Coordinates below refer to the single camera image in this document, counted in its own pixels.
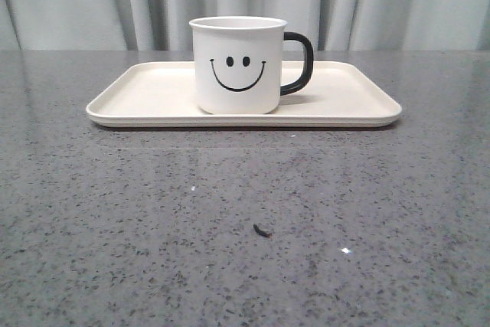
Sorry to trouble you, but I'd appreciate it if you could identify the white smiley face mug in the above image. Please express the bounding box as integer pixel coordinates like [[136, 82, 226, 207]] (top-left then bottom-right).
[[189, 16, 314, 114]]

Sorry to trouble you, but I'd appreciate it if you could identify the small black debris piece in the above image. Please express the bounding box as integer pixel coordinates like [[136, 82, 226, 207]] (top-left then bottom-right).
[[253, 224, 272, 238]]

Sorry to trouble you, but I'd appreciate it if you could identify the cream rectangular tray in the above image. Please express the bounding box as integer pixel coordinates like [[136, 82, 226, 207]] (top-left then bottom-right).
[[86, 61, 402, 128]]

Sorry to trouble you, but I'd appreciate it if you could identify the grey-green curtain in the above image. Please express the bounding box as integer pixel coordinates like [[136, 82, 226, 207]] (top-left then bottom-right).
[[1, 0, 489, 51]]

